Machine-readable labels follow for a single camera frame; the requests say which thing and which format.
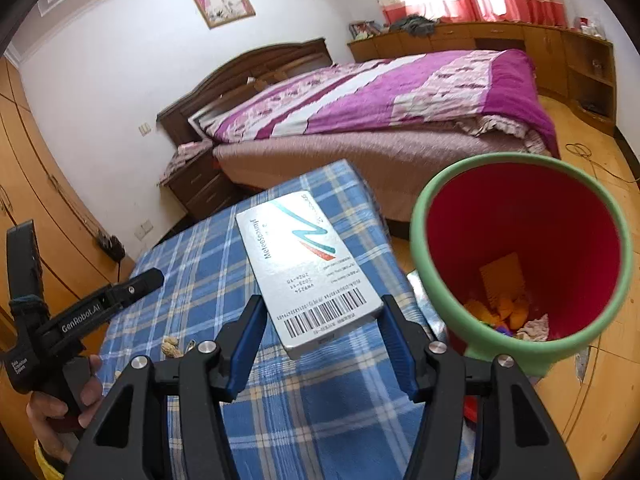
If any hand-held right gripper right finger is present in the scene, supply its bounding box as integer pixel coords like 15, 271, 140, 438
377, 295, 581, 480

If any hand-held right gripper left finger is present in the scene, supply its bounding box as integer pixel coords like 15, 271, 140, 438
62, 294, 268, 480

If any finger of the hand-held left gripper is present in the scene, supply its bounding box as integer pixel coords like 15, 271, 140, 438
107, 268, 165, 309

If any white cardboard box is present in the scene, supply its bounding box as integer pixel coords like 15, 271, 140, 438
235, 191, 385, 361

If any orange foam net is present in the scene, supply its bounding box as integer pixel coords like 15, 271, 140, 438
479, 252, 526, 311

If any red bucket with green rim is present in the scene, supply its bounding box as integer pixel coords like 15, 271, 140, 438
409, 154, 635, 426

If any person's left hand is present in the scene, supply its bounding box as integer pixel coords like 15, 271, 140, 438
26, 354, 103, 453

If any black power strip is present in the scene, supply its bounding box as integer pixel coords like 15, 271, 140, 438
95, 232, 126, 262

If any blue plaid tablecloth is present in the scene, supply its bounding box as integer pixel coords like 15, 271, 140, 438
97, 160, 476, 480

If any dark wooden nightstand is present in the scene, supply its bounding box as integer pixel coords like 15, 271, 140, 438
159, 140, 241, 223

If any patterned cloth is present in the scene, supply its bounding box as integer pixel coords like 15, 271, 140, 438
159, 140, 213, 186

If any crumpled white tissue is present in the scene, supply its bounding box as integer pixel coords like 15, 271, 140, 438
516, 314, 551, 342

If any wooden wardrobe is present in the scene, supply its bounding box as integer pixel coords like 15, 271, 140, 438
0, 55, 136, 411

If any dark wooden bed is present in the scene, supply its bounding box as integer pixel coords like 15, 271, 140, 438
156, 37, 561, 226

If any purple floral blanket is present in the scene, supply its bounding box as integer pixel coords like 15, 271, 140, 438
202, 49, 558, 156

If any framed photo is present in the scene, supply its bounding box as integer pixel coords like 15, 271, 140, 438
186, 0, 257, 30

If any row of books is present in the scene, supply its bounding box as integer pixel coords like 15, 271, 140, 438
348, 20, 383, 41

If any pile of grey clothes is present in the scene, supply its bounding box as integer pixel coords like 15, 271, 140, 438
389, 15, 437, 37

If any long wooden cabinet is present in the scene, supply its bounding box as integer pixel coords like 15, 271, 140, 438
347, 21, 616, 136

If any floor cable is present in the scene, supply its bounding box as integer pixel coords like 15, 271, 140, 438
565, 142, 638, 183

